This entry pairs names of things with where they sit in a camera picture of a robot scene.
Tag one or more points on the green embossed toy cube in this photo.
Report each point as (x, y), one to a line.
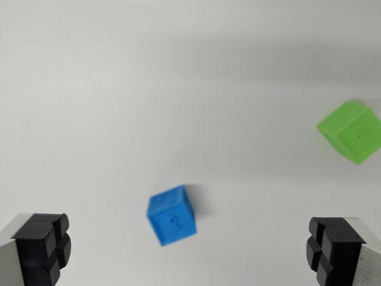
(354, 134)

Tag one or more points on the gripper right finger with black tip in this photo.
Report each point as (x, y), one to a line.
(339, 253)

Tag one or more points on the gripper left finger with black tip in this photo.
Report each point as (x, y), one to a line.
(32, 250)

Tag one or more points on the blue embossed toy cube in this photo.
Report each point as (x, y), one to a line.
(171, 217)

